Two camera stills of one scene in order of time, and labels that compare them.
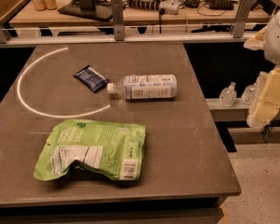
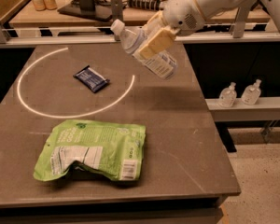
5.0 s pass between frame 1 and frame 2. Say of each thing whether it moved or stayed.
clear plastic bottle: moved
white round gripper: moved
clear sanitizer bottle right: stayed
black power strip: stayed
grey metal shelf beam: stayed
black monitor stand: stayed
